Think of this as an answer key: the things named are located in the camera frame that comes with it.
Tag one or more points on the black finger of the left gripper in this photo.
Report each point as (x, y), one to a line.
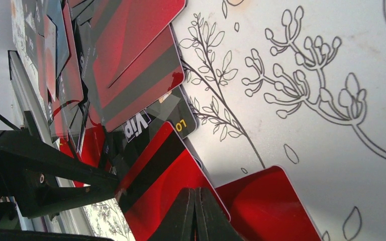
(45, 200)
(20, 150)

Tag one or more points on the red card near holder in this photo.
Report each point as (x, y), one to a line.
(265, 206)

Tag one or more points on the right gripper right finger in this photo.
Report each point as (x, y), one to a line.
(211, 222)

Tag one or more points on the red card pile centre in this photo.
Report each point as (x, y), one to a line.
(109, 73)

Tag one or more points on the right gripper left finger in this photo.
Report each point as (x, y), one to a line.
(177, 224)

